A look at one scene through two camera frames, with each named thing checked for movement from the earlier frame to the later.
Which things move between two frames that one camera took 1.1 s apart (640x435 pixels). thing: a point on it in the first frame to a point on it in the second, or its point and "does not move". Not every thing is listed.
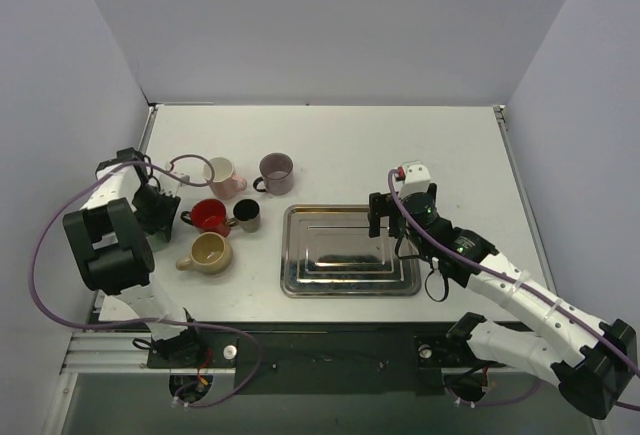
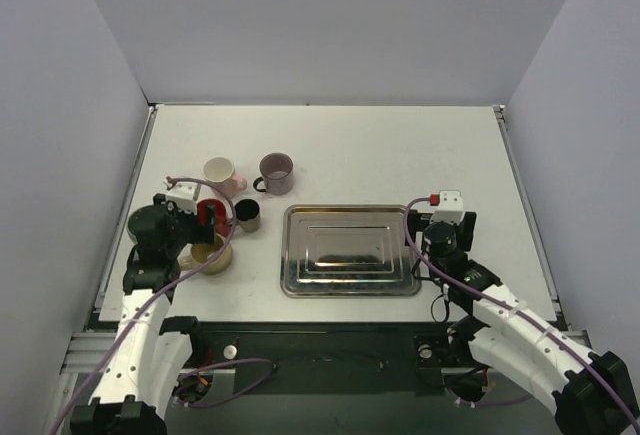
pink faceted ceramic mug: (226, 182) does not move
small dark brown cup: (246, 215) does not move
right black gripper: (388, 212) to (469, 222)
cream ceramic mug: (210, 253) does not move
